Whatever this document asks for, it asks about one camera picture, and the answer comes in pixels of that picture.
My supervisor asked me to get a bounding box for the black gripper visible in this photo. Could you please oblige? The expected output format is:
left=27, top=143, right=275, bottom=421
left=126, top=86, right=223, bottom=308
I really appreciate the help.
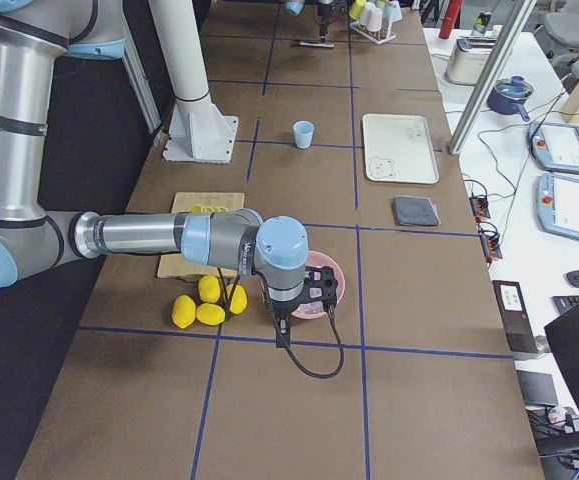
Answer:
left=317, top=0, right=333, bottom=43
left=265, top=298, right=301, bottom=349

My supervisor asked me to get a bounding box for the steel muddler black tip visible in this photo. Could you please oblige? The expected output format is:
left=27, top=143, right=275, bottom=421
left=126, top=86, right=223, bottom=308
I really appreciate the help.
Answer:
left=294, top=40, right=335, bottom=49

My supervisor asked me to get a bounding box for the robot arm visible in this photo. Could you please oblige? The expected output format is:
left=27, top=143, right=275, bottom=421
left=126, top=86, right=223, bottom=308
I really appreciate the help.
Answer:
left=284, top=0, right=334, bottom=48
left=0, top=58, right=233, bottom=362

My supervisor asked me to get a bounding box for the pink bowl of ice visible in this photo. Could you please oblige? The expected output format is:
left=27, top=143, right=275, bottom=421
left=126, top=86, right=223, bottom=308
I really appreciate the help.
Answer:
left=292, top=251, right=346, bottom=320

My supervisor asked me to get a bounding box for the yellow green cup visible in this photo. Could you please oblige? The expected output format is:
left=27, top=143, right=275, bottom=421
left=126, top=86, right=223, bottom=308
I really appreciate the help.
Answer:
left=348, top=0, right=366, bottom=21

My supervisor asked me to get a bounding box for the pink cup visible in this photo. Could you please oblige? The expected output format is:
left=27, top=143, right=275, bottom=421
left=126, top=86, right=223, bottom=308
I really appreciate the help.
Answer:
left=362, top=8, right=383, bottom=34

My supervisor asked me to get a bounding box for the mint green cup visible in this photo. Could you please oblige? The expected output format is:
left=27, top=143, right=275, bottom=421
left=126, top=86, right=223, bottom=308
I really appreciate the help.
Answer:
left=375, top=0, right=403, bottom=25

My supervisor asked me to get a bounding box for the light blue plastic cup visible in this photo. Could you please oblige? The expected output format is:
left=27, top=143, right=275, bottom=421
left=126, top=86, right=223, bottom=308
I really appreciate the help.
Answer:
left=293, top=120, right=315, bottom=149

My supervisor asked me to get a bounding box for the whole yellow lemon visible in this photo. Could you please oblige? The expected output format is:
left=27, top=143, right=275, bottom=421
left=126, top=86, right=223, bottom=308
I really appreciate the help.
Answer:
left=196, top=303, right=226, bottom=326
left=198, top=275, right=222, bottom=304
left=226, top=284, right=248, bottom=315
left=171, top=295, right=196, bottom=329

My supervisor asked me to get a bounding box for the bamboo cutting board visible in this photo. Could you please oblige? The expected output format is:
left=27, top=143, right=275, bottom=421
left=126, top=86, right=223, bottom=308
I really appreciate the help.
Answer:
left=157, top=192, right=245, bottom=282

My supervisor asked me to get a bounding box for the red bottle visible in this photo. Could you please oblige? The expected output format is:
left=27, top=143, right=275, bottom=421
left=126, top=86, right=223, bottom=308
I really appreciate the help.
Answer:
left=438, top=0, right=463, bottom=40

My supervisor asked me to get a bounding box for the cream bear serving tray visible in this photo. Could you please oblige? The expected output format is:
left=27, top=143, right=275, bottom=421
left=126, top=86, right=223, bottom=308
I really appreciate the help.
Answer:
left=362, top=114, right=439, bottom=185

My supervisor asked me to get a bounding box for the cream toaster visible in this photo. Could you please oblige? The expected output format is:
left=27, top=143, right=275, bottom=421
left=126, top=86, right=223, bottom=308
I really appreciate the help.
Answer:
left=445, top=36, right=497, bottom=86

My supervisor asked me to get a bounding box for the grey folded cloth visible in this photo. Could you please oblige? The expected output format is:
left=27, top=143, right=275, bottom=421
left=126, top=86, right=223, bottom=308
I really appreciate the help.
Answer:
left=393, top=196, right=440, bottom=227

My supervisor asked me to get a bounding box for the blue saucepan with lid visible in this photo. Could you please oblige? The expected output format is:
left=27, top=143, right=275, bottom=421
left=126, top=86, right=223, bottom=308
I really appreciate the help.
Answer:
left=487, top=75, right=534, bottom=122

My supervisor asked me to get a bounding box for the black box with label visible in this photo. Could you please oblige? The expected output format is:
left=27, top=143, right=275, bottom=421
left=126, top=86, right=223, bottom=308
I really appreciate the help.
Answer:
left=492, top=280, right=545, bottom=360

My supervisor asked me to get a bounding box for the teach pendant tablet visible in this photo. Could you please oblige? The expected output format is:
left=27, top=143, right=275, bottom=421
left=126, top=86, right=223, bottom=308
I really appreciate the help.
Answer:
left=536, top=173, right=579, bottom=240
left=527, top=121, right=579, bottom=175

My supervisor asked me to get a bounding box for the black keyboard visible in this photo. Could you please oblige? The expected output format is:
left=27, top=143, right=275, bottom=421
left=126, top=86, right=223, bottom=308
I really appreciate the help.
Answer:
left=551, top=295, right=579, bottom=315

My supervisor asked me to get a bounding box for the white wire cup rack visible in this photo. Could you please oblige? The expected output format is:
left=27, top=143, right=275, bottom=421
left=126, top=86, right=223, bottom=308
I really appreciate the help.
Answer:
left=349, top=21, right=398, bottom=45

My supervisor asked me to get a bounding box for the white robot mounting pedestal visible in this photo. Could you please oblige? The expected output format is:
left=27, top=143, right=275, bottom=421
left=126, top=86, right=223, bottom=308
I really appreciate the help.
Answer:
left=149, top=0, right=239, bottom=164

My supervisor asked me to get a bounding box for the aluminium frame post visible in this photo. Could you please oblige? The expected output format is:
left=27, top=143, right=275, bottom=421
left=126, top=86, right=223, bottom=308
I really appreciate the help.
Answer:
left=447, top=0, right=536, bottom=155

